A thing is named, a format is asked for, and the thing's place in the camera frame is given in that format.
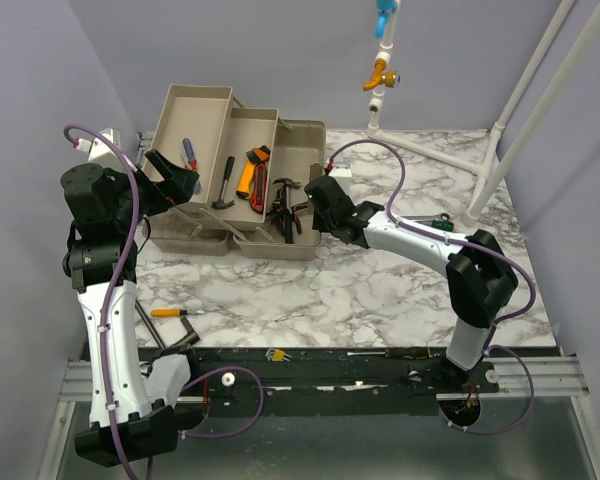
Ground orange brass faucet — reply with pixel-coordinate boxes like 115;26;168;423
363;58;401;91

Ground long black screwdriver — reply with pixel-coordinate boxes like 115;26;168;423
346;347;439;361

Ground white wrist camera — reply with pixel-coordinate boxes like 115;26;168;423
330;164;353;193
75;128;121;169

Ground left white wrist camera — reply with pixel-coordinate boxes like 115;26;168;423
75;128;121;169

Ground small blue clear screwdriver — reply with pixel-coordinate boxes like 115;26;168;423
180;155;190;170

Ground black mounting rail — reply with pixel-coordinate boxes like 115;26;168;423
139;344;501;416

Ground taupe plastic tool box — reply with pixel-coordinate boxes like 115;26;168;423
143;84;326;261

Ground yellow hex key set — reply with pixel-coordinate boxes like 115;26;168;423
265;348;292;362

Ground chrome ratchet wrench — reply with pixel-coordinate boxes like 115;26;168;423
401;216;437;224

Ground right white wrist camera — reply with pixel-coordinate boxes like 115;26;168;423
330;164;353;193

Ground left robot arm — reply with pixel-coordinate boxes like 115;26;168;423
60;150;202;467

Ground black handled claw hammer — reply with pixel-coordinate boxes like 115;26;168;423
272;178;301;244

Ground purple cable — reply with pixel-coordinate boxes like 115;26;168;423
324;139;537;436
62;124;265;480

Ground black metal l bracket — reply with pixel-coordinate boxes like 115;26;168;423
135;301;200;349

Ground grey black tin snips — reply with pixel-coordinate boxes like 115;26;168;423
266;185;292;224

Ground blue valve handle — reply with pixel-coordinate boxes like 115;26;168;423
375;0;400;39

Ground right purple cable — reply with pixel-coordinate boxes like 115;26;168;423
324;139;537;436

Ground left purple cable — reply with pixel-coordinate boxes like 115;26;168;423
62;124;265;480

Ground small orange handled screwdriver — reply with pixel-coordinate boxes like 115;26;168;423
150;309;205;318

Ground orange black needle-nose pliers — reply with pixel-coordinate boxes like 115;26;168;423
266;201;308;235

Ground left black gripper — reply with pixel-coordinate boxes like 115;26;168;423
106;149;198;230

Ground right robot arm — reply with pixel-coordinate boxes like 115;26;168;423
305;175;518;392

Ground black orange hex key set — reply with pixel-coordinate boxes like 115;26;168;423
246;145;271;165

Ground white pvc pipe frame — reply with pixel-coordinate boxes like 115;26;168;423
366;0;600;227

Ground red black utility knife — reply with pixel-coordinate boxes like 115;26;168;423
250;163;267;214

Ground orange black utility knife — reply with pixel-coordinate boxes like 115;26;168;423
236;161;256;199

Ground aluminium extrusion frame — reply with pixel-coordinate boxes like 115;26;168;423
34;132;154;480

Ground small black handled hammer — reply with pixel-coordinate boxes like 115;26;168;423
211;156;235;210

